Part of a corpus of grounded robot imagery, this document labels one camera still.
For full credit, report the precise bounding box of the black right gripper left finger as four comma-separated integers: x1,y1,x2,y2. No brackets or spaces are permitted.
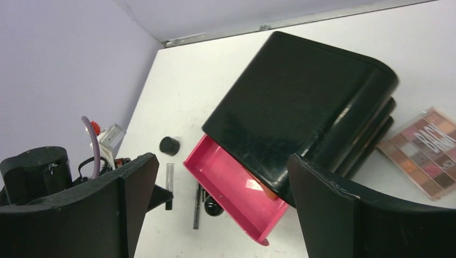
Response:
1,153,159,257

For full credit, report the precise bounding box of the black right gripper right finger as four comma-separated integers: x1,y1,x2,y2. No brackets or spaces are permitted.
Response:
287,154,455,257

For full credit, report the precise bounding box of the black mascara tube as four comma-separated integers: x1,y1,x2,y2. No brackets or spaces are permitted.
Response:
165,163,174,211

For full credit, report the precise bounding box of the small black round jar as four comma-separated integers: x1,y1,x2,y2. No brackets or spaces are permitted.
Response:
159,136,180,156

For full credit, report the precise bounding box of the eyeshadow palette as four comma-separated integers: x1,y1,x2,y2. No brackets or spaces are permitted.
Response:
377,106,455,200

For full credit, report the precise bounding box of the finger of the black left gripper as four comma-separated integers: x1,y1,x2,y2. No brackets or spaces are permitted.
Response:
147,185,174,211

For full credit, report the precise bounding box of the aluminium frame rail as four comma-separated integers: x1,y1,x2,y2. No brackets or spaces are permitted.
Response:
161,0,439,49

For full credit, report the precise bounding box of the long black eyeliner pencil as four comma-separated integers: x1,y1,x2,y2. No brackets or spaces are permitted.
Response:
193,183,202,230

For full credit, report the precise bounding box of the pink drawer with black knob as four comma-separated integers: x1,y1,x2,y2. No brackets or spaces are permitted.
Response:
183,134,289,246

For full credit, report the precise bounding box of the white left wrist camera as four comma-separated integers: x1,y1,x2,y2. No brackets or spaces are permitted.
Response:
90,121,127,169

